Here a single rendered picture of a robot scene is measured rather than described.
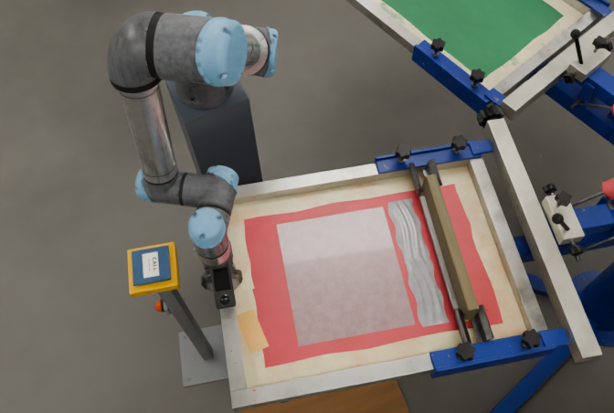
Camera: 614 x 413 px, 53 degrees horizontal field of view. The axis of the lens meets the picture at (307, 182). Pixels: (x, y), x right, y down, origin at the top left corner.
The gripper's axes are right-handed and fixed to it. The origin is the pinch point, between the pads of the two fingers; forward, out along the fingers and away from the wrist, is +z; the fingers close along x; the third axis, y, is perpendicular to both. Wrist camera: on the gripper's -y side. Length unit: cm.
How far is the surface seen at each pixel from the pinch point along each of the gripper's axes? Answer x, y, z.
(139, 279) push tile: 22.2, 8.7, 3.7
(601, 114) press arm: -120, 37, 5
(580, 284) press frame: -140, 11, 96
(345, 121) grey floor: -62, 112, 98
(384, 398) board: -48, -18, 97
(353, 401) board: -36, -17, 98
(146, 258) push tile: 19.9, 14.3, 3.6
